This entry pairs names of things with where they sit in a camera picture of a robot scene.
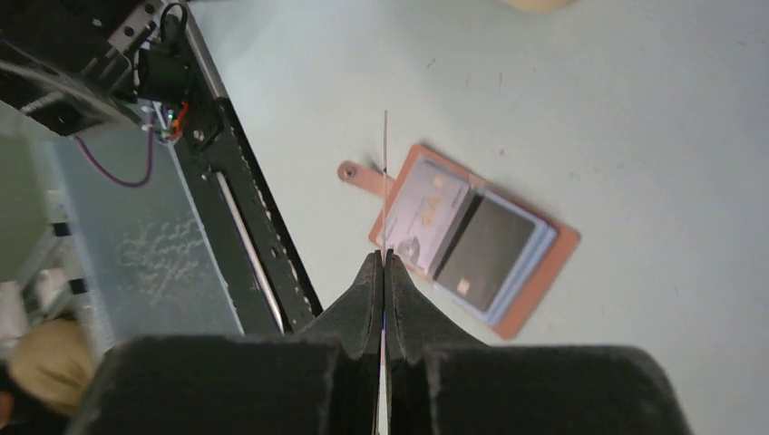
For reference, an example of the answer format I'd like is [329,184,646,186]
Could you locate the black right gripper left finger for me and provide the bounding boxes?
[67,252,384,434]

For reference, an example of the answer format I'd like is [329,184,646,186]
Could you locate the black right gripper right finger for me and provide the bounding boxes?
[384,253,691,434]

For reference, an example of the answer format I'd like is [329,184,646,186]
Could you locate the black credit card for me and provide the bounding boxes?
[435,196,536,312]

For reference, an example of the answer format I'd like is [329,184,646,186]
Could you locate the pink leather card holder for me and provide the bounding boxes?
[337,144,581,340]

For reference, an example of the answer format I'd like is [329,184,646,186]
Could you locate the silver VIP credit card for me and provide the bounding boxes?
[384,156,469,274]

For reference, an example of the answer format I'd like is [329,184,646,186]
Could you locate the beige oval card tray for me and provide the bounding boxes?
[501,0,575,13]

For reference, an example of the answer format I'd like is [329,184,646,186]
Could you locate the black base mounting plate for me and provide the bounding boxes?
[174,98,323,334]

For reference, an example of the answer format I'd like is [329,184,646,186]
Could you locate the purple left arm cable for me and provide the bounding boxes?
[73,122,158,189]

